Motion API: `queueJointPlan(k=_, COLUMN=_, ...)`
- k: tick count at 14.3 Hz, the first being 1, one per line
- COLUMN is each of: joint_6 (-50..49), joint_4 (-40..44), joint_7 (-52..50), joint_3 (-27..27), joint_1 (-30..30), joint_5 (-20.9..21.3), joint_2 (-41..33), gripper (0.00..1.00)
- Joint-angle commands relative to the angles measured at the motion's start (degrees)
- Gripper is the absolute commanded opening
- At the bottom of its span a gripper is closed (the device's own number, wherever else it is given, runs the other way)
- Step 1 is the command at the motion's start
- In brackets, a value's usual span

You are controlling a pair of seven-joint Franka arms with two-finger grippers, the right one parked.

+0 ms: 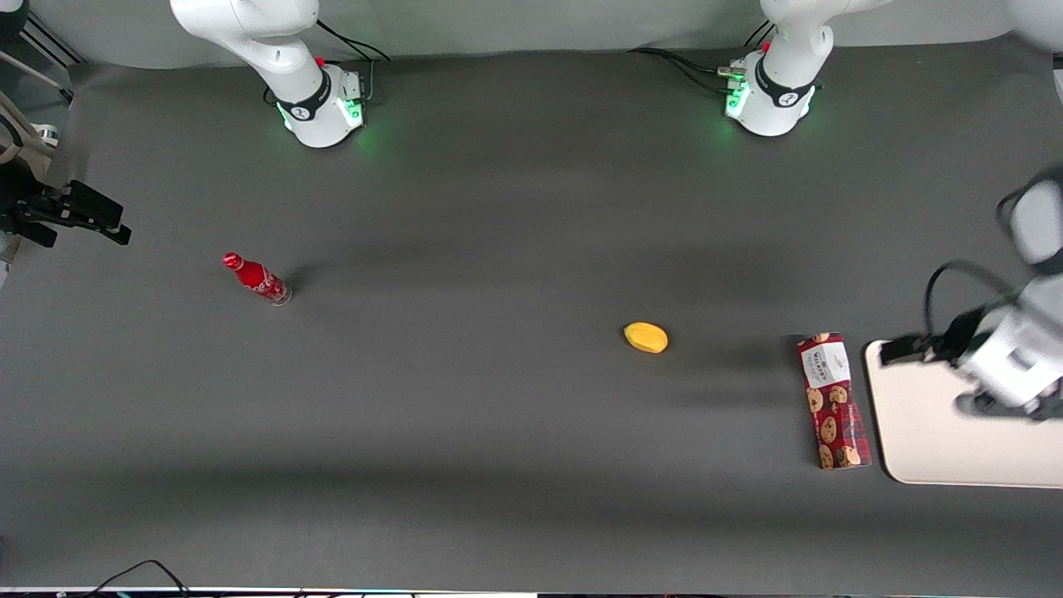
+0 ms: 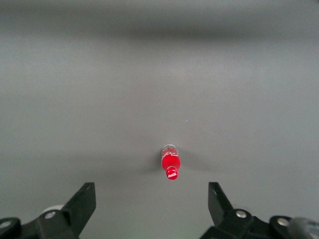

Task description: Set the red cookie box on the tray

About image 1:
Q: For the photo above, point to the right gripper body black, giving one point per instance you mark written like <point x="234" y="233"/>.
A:
<point x="23" y="207"/>

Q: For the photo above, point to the red cookie box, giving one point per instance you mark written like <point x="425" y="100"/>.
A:
<point x="833" y="399"/>

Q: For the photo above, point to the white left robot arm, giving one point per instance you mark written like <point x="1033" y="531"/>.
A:
<point x="781" y="75"/>

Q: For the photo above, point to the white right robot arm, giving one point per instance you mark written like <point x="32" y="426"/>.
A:
<point x="274" y="50"/>

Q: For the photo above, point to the beige plastic tray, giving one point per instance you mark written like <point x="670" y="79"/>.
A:
<point x="922" y="432"/>

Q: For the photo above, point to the red cola bottle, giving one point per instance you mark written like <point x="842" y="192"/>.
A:
<point x="257" y="279"/>

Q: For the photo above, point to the yellow mango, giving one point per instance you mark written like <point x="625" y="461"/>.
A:
<point x="646" y="337"/>

